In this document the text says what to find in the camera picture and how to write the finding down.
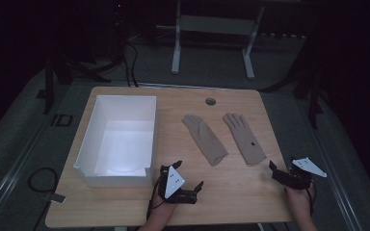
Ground person's right hand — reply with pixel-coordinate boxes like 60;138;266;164
284;186;314;219

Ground white rectangular box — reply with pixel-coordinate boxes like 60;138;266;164
72;94;158;189

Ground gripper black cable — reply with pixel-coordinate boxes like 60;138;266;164
145;174;166;222
305;179;317;217

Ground white power strip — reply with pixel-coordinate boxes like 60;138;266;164
259;32;306;40

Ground person's left hand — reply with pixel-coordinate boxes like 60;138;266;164
150;191;178;216

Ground black looped floor cable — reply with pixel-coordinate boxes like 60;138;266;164
27;167;60;231

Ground black hanging cables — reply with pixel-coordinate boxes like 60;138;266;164
110;0;140;89

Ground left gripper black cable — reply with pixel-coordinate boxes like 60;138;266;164
145;174;166;222

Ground grey tape piece on floor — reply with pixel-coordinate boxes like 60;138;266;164
49;192;67;204

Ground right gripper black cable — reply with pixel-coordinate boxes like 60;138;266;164
305;179;317;217

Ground black rectangular floor marker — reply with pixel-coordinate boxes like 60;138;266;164
50;113;74;127

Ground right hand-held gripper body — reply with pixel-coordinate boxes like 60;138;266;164
271;156;329;191

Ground white metal desk frame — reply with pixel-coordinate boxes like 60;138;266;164
156;0;266;81

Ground beige glove with dark dot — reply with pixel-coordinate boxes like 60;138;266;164
222;112;267;166

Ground thin white cable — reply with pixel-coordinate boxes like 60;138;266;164
137;82;227;90

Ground black floor stand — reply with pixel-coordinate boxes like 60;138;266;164
259;28;325;130
36;0;112;116

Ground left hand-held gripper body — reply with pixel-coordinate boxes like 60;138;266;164
158;165;198;205

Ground plain beige glove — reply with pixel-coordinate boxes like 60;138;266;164
181;115;229;167

